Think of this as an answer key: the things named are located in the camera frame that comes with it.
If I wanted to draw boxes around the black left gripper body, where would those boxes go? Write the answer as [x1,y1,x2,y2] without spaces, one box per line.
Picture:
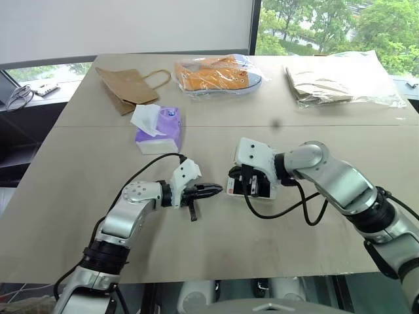
[179,184,201,207]

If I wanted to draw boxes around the clear plastic shoe bag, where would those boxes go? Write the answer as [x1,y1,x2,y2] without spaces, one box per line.
[172,53,273,97]

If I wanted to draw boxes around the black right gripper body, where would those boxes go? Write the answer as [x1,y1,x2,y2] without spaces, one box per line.
[249,167,275,198]

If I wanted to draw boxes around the grey cable bundle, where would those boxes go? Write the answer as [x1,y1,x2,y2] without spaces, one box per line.
[5,84,35,113]

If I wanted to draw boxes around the brown paper handle bag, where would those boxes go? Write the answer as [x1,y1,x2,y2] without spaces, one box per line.
[94,67,172,116]

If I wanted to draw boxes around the paper bags in clear plastic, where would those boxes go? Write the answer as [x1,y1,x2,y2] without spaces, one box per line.
[282,50,409,109]

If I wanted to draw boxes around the white rounded robot leg shell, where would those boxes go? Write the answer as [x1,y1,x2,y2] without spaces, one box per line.
[179,280,215,312]

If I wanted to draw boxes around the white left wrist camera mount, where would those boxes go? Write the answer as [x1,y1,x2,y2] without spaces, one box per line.
[170,158,202,209]

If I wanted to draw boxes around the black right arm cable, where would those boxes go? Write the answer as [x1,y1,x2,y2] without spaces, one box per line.
[241,176,330,227]

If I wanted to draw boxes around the grey robot torso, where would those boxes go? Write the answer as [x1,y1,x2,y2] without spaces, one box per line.
[206,299,332,314]

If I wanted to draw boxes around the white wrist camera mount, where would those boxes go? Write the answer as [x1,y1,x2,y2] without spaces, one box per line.
[233,137,276,184]
[170,158,202,209]

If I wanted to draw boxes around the purple tissue pack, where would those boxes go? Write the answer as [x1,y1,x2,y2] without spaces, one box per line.
[130,104,184,156]

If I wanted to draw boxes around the dark window frame post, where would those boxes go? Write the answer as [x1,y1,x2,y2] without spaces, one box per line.
[247,0,263,56]

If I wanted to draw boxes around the orange canvas sneaker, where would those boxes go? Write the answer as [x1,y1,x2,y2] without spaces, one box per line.
[174,56,263,95]

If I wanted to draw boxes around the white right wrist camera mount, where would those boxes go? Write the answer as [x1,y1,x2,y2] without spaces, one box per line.
[233,137,276,184]

